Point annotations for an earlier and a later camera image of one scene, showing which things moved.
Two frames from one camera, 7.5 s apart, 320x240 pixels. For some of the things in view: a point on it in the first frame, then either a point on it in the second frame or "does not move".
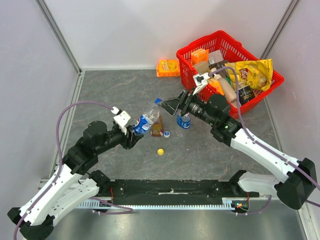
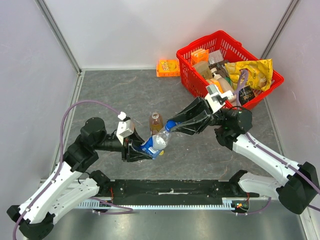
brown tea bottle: x=157 y=128 does not move
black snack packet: x=245 y=95 does not move
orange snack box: x=168 y=68 does not move
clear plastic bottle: x=144 y=122 -> x=152 y=145
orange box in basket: x=201 y=55 does not move
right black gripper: x=183 y=104 -> x=207 y=113
